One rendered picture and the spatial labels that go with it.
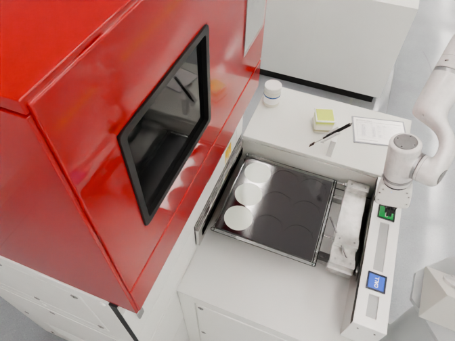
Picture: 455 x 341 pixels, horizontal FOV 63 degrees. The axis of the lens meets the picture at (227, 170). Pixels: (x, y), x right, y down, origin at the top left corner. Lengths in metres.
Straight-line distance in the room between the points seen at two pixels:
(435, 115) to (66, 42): 0.95
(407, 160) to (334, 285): 0.50
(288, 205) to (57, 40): 1.08
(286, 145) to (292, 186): 0.16
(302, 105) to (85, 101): 1.29
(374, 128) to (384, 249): 0.54
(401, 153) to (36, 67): 0.92
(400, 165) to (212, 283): 0.69
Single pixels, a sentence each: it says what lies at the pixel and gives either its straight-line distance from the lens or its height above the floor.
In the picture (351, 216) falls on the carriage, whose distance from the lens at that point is 1.43.
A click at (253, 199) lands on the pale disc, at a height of 0.90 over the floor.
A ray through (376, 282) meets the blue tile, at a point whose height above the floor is 0.96.
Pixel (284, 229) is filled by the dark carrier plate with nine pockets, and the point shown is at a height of 0.90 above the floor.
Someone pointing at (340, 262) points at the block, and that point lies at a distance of 1.30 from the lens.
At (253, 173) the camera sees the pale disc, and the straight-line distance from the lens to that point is 1.44.
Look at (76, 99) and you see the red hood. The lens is 0.43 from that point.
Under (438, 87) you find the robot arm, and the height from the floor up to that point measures 1.40.
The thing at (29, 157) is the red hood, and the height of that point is 1.73.
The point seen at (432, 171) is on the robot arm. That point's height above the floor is 1.27.
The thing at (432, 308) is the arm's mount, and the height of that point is 0.91.
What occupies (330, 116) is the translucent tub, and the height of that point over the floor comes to 1.03.
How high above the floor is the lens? 2.04
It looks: 52 degrees down
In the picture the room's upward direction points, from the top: 2 degrees clockwise
